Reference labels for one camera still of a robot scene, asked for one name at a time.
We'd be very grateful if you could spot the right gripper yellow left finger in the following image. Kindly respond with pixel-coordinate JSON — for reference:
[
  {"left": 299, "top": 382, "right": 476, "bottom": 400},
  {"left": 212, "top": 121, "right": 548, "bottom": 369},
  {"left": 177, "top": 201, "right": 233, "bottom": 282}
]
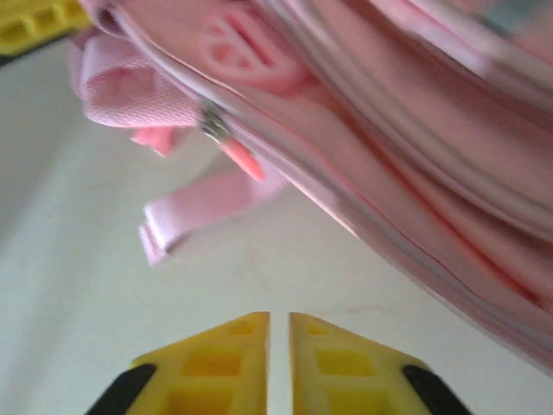
[{"left": 84, "top": 310, "right": 271, "bottom": 415}]

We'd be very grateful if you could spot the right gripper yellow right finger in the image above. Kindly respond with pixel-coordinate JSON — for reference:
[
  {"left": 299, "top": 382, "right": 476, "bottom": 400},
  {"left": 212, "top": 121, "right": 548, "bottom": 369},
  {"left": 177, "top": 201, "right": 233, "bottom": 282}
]
[{"left": 289, "top": 311, "right": 474, "bottom": 415}]

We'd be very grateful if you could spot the pink student backpack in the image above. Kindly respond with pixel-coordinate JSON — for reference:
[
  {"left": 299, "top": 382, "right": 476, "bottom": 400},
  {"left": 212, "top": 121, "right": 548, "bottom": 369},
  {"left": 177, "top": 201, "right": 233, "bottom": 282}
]
[{"left": 67, "top": 0, "right": 553, "bottom": 381}]

